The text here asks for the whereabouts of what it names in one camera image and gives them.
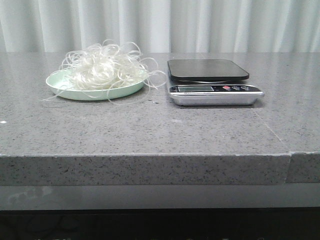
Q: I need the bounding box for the light green round plate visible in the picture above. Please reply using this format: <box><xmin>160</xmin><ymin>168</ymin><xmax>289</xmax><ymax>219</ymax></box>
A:
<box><xmin>46</xmin><ymin>70</ymin><xmax>145</xmax><ymax>101</ymax></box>

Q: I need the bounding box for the white vermicelli noodle bundle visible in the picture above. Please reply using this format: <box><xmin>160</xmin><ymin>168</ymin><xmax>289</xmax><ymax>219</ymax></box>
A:
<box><xmin>57</xmin><ymin>39</ymin><xmax>168</xmax><ymax>95</ymax></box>

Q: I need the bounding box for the white pleated curtain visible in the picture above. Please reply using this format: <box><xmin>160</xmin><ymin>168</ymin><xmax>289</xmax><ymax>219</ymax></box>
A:
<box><xmin>0</xmin><ymin>0</ymin><xmax>320</xmax><ymax>53</ymax></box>

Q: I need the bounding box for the black silver electronic kitchen scale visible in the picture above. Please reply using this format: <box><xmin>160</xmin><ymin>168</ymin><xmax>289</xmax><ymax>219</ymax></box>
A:
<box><xmin>167</xmin><ymin>59</ymin><xmax>264</xmax><ymax>106</ymax></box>

